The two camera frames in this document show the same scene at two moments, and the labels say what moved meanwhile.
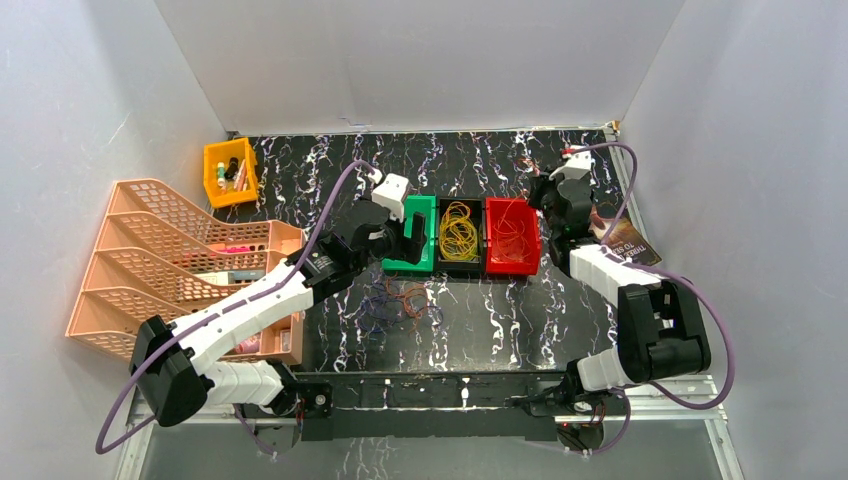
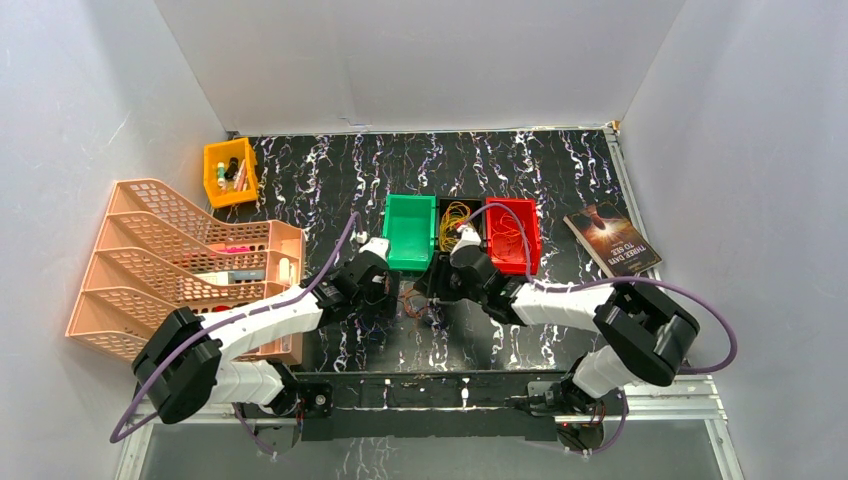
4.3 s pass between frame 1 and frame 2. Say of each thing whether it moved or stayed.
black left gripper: moved
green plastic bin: stayed
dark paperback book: stayed
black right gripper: moved
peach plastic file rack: stayed
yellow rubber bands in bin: stayed
